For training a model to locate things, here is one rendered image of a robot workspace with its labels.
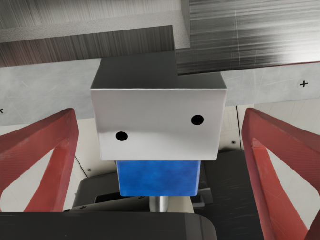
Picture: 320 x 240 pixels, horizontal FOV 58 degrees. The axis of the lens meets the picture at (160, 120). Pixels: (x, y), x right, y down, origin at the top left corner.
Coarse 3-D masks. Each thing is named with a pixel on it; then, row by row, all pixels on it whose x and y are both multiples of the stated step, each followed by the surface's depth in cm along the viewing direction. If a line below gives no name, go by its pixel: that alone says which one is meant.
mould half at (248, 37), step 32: (192, 0) 5; (224, 0) 5; (256, 0) 5; (288, 0) 5; (192, 32) 6; (224, 32) 6; (256, 32) 6; (288, 32) 6; (192, 64) 6; (224, 64) 6; (256, 64) 6; (288, 64) 6
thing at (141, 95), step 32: (128, 64) 12; (160, 64) 12; (96, 96) 11; (128, 96) 11; (160, 96) 11; (192, 96) 11; (224, 96) 11; (96, 128) 11; (128, 128) 11; (160, 128) 11; (192, 128) 11; (128, 160) 14; (160, 160) 14; (192, 160) 14; (128, 192) 16; (160, 192) 16; (192, 192) 16
